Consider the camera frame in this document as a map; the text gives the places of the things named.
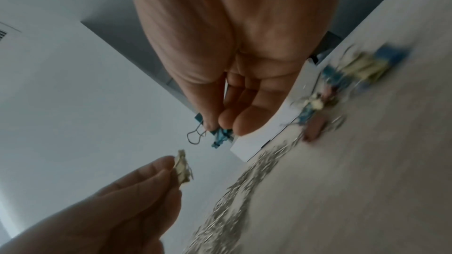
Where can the person's left hand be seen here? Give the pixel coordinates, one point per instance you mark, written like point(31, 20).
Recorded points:
point(106, 219)

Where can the person's right hand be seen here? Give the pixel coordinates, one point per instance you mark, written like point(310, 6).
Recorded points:
point(229, 24)

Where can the yellow binder clip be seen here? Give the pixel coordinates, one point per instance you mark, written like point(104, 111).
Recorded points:
point(182, 169)

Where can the teal binder clip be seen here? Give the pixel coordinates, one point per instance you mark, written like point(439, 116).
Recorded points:
point(220, 135)

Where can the white compartment organizer tray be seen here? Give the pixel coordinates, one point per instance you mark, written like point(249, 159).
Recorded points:
point(254, 141)

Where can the pile of silver paper clips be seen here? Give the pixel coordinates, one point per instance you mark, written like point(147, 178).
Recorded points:
point(229, 205)

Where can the pile of coloured binder clips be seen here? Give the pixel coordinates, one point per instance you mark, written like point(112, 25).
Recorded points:
point(363, 66)

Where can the ceiling air vent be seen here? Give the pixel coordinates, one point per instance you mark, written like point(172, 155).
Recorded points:
point(2, 35)

